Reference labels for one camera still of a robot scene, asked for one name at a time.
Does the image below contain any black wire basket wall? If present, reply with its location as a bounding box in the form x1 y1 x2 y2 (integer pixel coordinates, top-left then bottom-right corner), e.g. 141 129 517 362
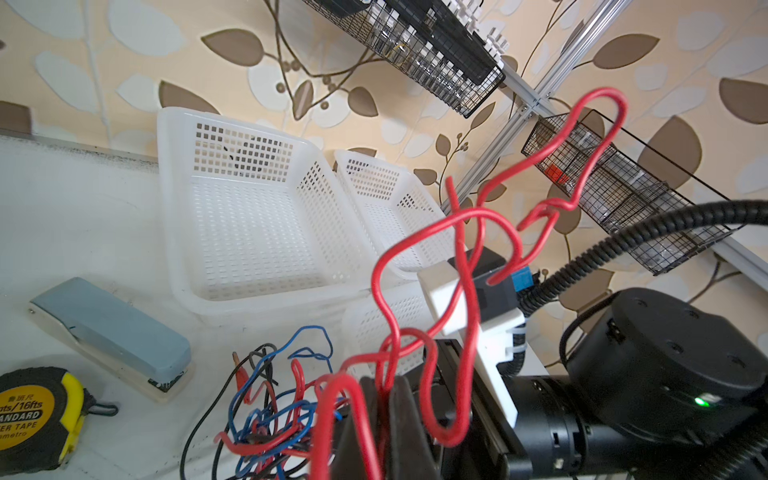
307 1 507 118
537 109 737 275

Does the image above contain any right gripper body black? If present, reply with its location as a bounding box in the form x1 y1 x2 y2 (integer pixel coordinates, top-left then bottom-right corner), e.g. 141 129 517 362
437 288 767 479

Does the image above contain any white basket back left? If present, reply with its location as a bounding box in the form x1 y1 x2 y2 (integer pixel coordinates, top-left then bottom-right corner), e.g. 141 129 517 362
157 107 375 316

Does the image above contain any red object in wire basket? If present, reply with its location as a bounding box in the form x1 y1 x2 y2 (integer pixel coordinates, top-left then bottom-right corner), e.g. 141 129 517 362
544 164 569 185

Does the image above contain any white basket back right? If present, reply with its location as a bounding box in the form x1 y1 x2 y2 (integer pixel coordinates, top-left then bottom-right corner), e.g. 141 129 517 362
334 150 455 281

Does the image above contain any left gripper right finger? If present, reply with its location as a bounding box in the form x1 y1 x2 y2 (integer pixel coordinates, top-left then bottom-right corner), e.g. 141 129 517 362
387 376 440 480

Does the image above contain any black cable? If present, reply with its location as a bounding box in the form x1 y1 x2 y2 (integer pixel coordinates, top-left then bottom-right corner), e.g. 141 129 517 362
178 343 283 480

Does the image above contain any white basket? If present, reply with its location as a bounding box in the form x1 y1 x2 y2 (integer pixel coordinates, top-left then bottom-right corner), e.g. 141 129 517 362
334 150 455 281
157 107 375 316
341 282 435 360

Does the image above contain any black wire basket right wall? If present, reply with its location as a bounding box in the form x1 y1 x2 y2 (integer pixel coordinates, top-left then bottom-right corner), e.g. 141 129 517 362
537 109 737 275

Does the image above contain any blue cable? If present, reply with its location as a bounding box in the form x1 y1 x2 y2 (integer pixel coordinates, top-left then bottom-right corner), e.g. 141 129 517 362
226 325 349 480

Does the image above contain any black socket holder tool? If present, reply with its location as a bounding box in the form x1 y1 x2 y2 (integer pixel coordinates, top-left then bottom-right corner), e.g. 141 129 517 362
385 1 504 73

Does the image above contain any aluminium frame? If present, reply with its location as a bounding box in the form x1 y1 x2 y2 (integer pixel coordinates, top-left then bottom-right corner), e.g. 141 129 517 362
457 0 767 292

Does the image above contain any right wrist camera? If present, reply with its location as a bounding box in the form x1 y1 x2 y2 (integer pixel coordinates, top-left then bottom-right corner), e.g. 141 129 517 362
417 247 546 428

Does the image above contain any yellow black tape measure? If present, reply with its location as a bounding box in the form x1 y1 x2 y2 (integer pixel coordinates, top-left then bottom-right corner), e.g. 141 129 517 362
1 366 119 476

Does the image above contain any black wire basket back wall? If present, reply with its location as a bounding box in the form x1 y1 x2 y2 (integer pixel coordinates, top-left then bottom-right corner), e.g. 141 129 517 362
307 1 507 118

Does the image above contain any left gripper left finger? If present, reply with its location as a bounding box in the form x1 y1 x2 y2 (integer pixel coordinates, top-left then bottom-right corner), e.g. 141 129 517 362
329 377 384 479

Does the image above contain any grey blue stapler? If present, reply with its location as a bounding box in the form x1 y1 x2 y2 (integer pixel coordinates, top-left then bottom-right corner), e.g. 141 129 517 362
28 277 194 403

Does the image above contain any white basket front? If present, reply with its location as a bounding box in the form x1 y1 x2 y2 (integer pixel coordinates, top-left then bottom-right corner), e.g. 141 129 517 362
341 282 435 360

